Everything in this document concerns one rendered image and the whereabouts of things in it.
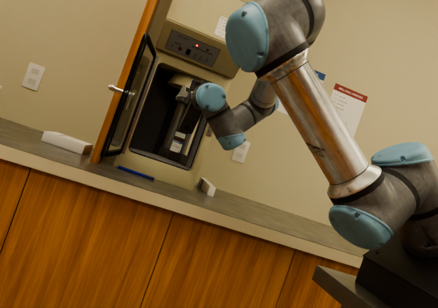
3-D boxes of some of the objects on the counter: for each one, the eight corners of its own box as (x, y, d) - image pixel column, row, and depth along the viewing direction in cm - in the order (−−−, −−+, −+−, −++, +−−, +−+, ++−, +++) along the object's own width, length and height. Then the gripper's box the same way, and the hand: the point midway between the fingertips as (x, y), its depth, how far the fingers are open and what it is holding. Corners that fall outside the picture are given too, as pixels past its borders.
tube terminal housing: (114, 158, 173) (173, -7, 174) (184, 181, 180) (240, 22, 181) (112, 165, 149) (181, -28, 149) (192, 191, 156) (257, 8, 157)
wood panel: (99, 150, 186) (199, -130, 187) (105, 152, 186) (205, -126, 188) (89, 161, 138) (223, -213, 139) (98, 164, 139) (231, -209, 140)
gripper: (233, 91, 120) (218, 93, 141) (183, 72, 117) (176, 77, 137) (223, 118, 120) (210, 116, 141) (173, 99, 117) (167, 100, 137)
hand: (190, 105), depth 138 cm, fingers closed on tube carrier, 9 cm apart
